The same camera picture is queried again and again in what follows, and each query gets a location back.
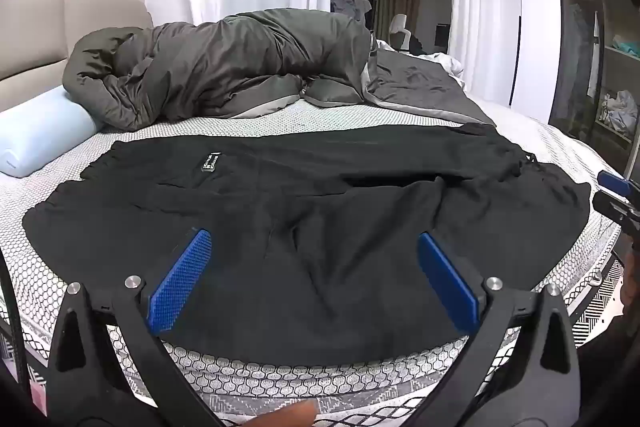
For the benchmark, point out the pile of grey clothes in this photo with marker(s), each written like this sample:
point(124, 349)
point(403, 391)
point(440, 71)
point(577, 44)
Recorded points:
point(350, 4)

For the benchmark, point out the white office chair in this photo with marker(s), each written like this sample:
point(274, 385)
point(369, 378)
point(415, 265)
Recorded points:
point(400, 29)

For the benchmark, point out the white hexagon-pattern mattress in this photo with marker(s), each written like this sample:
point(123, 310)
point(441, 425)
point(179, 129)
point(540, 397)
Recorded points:
point(300, 112)

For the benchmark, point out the light blue pillow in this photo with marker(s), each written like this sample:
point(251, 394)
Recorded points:
point(42, 132)

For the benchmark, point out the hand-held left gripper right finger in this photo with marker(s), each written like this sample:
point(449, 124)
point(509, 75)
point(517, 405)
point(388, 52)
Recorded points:
point(447, 282)

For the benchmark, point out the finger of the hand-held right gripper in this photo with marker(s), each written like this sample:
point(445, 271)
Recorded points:
point(617, 209)
point(615, 183)

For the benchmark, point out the white crumpled cloth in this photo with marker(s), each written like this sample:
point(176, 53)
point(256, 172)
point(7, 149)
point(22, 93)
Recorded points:
point(617, 109)

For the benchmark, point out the person's left hand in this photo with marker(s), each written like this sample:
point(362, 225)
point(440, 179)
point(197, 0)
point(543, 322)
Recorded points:
point(290, 414)

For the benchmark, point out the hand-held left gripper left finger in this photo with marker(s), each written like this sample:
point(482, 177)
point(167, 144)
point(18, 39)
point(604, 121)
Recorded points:
point(184, 277)

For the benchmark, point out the black pants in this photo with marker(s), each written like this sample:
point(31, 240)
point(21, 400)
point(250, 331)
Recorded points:
point(310, 227)

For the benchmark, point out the dark open wardrobe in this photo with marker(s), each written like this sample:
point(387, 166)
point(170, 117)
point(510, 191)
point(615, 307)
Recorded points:
point(592, 37)

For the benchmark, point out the dark grey duvet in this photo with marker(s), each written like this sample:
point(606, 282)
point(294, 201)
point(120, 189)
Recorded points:
point(225, 62)

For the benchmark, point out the teal folded cloth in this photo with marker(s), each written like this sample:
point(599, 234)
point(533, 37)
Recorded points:
point(624, 43)

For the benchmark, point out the beige padded headboard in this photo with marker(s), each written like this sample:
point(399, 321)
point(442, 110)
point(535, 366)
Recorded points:
point(60, 32)

